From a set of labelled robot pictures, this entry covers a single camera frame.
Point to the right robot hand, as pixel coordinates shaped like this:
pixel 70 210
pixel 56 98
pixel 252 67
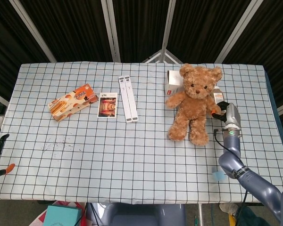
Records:
pixel 232 116

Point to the brown drink bottle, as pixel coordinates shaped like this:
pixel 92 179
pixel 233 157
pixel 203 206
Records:
pixel 219 95

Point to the grey plastic chair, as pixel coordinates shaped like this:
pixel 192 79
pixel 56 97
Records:
pixel 143 215

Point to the white metal frame beam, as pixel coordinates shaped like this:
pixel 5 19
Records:
pixel 33 30
pixel 111 30
pixel 168 28
pixel 235 30

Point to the white triangular frame bracket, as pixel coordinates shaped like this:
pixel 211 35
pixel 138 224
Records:
pixel 163 55

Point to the picture postcard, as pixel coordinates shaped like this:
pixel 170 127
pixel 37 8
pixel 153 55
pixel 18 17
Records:
pixel 107 106

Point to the orange snack box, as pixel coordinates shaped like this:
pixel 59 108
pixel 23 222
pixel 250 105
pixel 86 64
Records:
pixel 70 102

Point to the blue checked tablecloth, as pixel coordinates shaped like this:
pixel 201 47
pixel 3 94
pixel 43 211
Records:
pixel 132 153

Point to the brown teddy bear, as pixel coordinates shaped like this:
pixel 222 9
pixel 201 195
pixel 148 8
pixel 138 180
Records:
pixel 193 106

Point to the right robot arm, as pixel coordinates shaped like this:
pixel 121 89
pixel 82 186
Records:
pixel 254 183

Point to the white carton with red label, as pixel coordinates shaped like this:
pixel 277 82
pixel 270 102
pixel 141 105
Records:
pixel 173 81

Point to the long white box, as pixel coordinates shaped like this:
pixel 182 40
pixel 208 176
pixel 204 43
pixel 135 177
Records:
pixel 131 99
pixel 125 99

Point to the metal table leg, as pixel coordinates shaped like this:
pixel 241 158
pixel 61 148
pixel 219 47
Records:
pixel 201 215

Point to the small blue cube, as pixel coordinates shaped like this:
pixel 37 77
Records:
pixel 217 175

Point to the dark green trousers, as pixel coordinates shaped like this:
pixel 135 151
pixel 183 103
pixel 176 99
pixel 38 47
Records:
pixel 254 217

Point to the teal box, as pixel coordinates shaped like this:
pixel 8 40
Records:
pixel 61 215

